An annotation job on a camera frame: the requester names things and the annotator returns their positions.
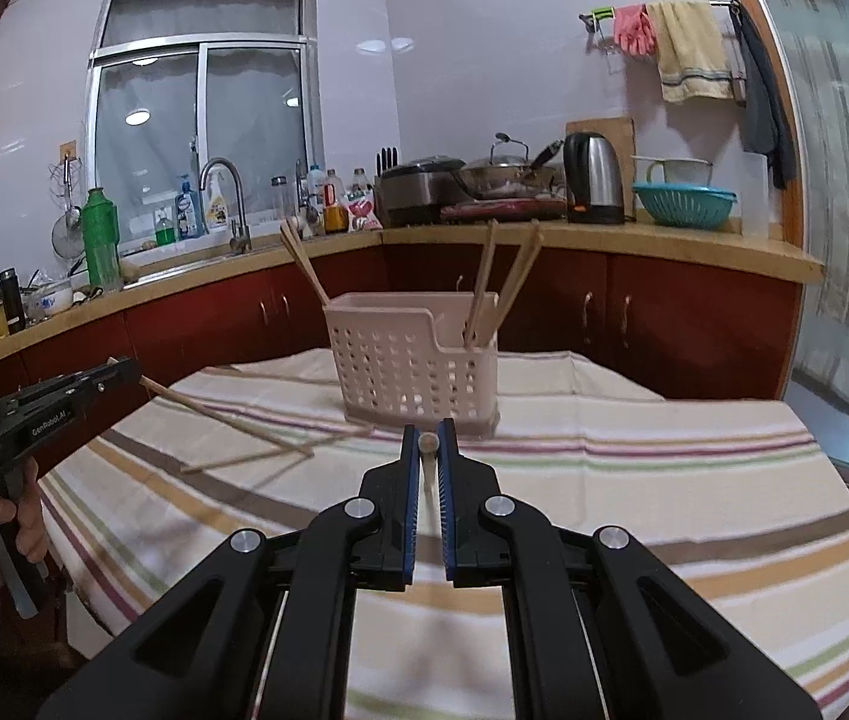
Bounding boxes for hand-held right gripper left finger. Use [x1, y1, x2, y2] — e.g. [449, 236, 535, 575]
[34, 424, 423, 720]

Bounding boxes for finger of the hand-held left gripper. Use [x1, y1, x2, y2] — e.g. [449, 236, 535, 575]
[15, 358, 142, 421]

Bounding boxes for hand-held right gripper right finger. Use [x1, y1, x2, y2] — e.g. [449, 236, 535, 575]
[437, 418, 823, 720]

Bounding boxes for light wooden chopstick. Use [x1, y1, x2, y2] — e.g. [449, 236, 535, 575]
[180, 426, 374, 475]
[419, 432, 440, 541]
[279, 223, 324, 305]
[285, 219, 331, 307]
[137, 377, 315, 457]
[475, 219, 545, 350]
[464, 217, 499, 352]

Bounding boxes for white perforated plastic basket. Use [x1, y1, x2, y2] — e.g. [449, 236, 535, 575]
[321, 291, 502, 442]

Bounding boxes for black bottle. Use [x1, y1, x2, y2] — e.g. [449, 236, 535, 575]
[0, 268, 26, 335]

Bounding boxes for white patterned bowl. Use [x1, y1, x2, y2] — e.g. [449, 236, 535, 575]
[23, 279, 73, 320]

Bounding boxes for green plastic bottle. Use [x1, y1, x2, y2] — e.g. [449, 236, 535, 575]
[81, 187, 124, 293]

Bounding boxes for hanging metal skimmer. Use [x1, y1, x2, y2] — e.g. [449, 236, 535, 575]
[49, 157, 88, 260]

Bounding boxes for striped tablecloth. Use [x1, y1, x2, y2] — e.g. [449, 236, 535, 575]
[38, 349, 849, 720]

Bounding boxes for blue detergent bottle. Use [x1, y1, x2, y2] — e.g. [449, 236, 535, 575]
[174, 174, 204, 241]

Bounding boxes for white spray bottle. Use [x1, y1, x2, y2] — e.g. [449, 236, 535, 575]
[203, 169, 232, 233]

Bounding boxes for metal sink faucet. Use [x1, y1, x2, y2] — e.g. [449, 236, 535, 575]
[199, 157, 253, 254]

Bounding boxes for amber oil bottle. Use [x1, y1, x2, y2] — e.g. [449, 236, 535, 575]
[323, 169, 350, 235]

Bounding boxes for kitchen window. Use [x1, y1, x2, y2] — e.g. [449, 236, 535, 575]
[86, 0, 319, 256]

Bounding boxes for red induction cooker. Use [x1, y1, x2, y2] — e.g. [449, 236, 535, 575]
[440, 197, 569, 224]

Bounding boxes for red kitchen cabinets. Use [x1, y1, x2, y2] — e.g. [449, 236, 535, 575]
[0, 244, 804, 421]

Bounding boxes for dark rice cooker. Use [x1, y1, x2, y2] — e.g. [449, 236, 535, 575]
[377, 156, 466, 227]

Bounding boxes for wooden kitchen countertop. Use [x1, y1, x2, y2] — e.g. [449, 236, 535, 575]
[0, 217, 826, 361]

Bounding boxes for metal wok with lid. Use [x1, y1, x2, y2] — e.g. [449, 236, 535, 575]
[458, 133, 568, 200]

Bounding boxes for steel electric kettle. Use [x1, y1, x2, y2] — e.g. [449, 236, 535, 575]
[563, 132, 626, 226]

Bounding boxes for teal plastic colander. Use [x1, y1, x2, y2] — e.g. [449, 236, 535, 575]
[632, 182, 739, 231]

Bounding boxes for wooden cutting board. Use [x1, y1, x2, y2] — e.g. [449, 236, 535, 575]
[565, 116, 637, 220]

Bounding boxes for white enamel basin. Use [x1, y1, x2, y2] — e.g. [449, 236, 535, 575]
[630, 155, 715, 188]

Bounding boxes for white plastic board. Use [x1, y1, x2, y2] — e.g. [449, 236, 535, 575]
[740, 152, 785, 237]

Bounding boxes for frosted glass sliding door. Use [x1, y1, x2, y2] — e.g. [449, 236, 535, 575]
[739, 0, 849, 496]

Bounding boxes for dark grey cloth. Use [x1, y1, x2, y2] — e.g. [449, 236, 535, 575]
[731, 4, 799, 190]

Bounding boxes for pink rubber gloves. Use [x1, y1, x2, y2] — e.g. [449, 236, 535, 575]
[613, 4, 658, 57]

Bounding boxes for yellow towel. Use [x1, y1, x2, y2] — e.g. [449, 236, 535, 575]
[645, 0, 735, 104]

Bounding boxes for metal towel rail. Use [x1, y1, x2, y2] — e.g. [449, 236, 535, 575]
[580, 0, 744, 102]

